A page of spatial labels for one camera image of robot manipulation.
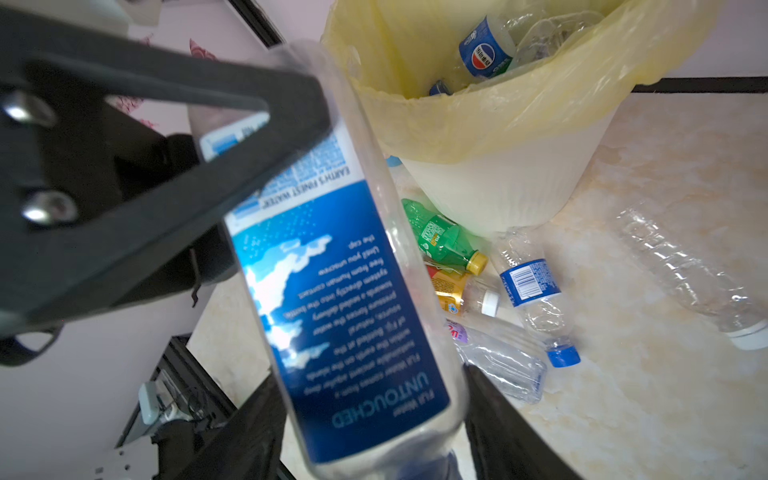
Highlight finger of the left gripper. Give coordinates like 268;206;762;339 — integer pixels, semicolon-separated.
1;7;331;336

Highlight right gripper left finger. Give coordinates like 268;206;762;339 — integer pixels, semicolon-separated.
175;375;288;480

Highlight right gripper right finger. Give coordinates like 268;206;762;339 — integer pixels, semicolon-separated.
464;365;580;480

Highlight clear bottle light blue label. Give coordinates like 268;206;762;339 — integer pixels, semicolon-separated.
513;10;604;66

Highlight small blue label bottle front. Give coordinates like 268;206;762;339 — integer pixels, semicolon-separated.
458;15;517;79

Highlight green bottle near bin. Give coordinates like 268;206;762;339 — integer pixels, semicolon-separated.
401;199;488;275

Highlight white plastic waste bin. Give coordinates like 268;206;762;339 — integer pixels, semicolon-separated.
403;111;615;237

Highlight yellow plastic bin liner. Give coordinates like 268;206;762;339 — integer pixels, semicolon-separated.
322;1;722;164

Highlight clear bottle purple cap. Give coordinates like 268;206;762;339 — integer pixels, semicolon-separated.
445;320;547;404

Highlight red yellow label bottle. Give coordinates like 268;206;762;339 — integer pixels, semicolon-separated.
426;264;501;317

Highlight clear bottle right back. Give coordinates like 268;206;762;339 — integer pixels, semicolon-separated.
610;203;767;351

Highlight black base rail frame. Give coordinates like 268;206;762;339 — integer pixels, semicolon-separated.
88;336;241;479

